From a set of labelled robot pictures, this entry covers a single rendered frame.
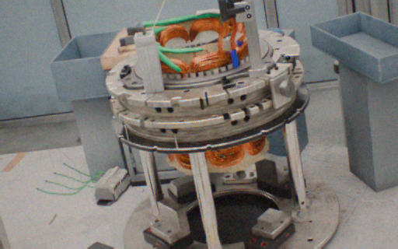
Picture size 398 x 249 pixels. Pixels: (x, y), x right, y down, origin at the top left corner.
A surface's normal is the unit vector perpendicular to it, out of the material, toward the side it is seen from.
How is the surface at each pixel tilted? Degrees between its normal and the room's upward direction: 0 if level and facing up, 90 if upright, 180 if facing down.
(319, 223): 0
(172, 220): 90
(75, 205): 0
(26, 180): 0
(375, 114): 90
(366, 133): 90
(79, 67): 90
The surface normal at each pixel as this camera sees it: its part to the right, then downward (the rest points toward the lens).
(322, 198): -0.17, -0.91
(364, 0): -0.67, 0.40
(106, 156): -0.14, 0.41
